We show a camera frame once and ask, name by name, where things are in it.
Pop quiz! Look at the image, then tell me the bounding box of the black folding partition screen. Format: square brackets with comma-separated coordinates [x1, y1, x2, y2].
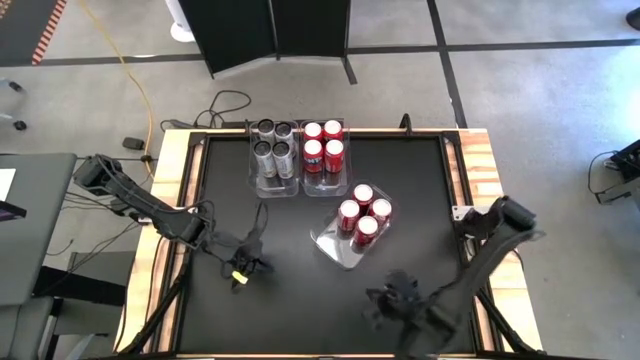
[178, 0, 359, 86]

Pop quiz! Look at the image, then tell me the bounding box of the silver mounting plate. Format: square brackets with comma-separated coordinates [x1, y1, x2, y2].
[451, 203, 477, 223]

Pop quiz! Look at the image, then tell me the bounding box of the grey side table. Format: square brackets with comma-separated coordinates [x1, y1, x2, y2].
[0, 152, 79, 307]

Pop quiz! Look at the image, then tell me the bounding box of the black floor equipment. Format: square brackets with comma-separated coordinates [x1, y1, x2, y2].
[602, 138, 640, 205]

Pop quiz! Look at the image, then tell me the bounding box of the clear plastic bin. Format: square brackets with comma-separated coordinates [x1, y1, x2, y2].
[298, 117, 353, 198]
[308, 180, 395, 272]
[248, 118, 302, 200]

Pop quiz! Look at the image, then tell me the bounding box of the dark tablet device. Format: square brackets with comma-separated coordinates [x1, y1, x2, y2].
[0, 199, 28, 222]

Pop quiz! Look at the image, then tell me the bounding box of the black equipment cable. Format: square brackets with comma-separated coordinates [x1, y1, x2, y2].
[586, 149, 621, 197]

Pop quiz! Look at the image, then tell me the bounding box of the black floor tape strip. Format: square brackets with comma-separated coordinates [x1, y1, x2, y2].
[426, 0, 469, 129]
[39, 37, 640, 67]

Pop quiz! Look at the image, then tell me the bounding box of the white Celsius energy can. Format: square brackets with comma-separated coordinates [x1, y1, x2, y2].
[271, 141, 296, 181]
[252, 140, 278, 180]
[257, 118, 277, 144]
[274, 121, 296, 147]

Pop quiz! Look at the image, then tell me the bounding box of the black mat orange striped edge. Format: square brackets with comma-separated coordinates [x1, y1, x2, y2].
[0, 0, 69, 67]

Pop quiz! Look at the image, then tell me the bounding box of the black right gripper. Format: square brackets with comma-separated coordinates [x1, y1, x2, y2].
[363, 272, 432, 327]

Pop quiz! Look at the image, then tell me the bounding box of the yellow cable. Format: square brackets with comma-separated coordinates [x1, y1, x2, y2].
[77, 0, 157, 180]

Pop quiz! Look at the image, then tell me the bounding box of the black floor cable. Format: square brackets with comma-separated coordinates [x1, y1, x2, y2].
[192, 89, 253, 130]

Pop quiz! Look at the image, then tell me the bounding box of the black frame strut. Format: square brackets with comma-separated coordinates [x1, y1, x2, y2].
[474, 287, 534, 355]
[117, 269, 189, 355]

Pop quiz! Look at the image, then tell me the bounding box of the white paper sheet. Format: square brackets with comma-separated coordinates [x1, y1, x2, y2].
[0, 168, 18, 202]

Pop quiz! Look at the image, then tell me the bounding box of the red cola can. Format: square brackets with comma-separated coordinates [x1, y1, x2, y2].
[336, 199, 362, 233]
[351, 183, 376, 214]
[353, 215, 380, 248]
[370, 198, 394, 227]

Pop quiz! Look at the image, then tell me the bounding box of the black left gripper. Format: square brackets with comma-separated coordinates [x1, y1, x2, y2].
[224, 234, 276, 282]

